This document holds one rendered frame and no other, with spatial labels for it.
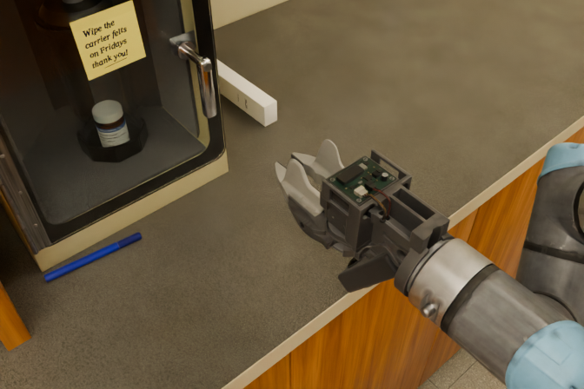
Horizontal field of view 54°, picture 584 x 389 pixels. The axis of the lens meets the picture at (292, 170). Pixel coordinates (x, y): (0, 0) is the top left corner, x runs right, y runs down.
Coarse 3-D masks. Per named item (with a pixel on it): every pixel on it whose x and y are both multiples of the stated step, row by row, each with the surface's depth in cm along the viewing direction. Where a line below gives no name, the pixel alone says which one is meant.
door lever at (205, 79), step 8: (184, 48) 73; (192, 48) 74; (184, 56) 74; (192, 56) 72; (200, 56) 71; (200, 64) 70; (208, 64) 70; (200, 72) 71; (208, 72) 71; (200, 80) 72; (208, 80) 72; (200, 88) 73; (208, 88) 73; (208, 96) 74; (208, 104) 74; (208, 112) 75
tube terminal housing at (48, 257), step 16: (224, 160) 92; (192, 176) 89; (208, 176) 92; (0, 192) 70; (160, 192) 86; (176, 192) 89; (128, 208) 84; (144, 208) 86; (16, 224) 75; (96, 224) 82; (112, 224) 84; (128, 224) 86; (64, 240) 79; (80, 240) 81; (96, 240) 83; (32, 256) 80; (48, 256) 79; (64, 256) 81
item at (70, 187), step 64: (0, 0) 55; (64, 0) 60; (128, 0) 64; (192, 0) 70; (0, 64) 59; (64, 64) 64; (128, 64) 69; (192, 64) 75; (0, 128) 63; (64, 128) 68; (128, 128) 74; (192, 128) 82; (64, 192) 73; (128, 192) 80
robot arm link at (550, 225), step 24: (576, 144) 54; (552, 168) 54; (576, 168) 53; (552, 192) 54; (576, 192) 50; (552, 216) 53; (576, 216) 50; (528, 240) 55; (552, 240) 53; (576, 240) 52
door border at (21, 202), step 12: (0, 144) 64; (0, 156) 64; (0, 168) 65; (12, 168) 66; (0, 180) 66; (12, 180) 67; (12, 192) 68; (24, 192) 69; (12, 204) 69; (24, 204) 70; (24, 216) 71; (36, 216) 72; (24, 228) 72; (36, 228) 73; (36, 240) 74; (48, 240) 76
